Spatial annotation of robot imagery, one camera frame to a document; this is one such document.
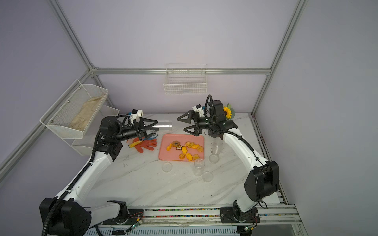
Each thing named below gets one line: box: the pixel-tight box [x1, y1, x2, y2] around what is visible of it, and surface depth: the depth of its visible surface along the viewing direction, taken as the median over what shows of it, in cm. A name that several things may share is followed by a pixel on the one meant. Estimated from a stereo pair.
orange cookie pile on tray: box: [178, 141, 204, 162], surface depth 99 cm
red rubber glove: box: [132, 137, 158, 153], surface depth 103 cm
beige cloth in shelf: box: [68, 94, 105, 132], surface depth 81 cm
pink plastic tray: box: [158, 133, 205, 162], surface depth 100 cm
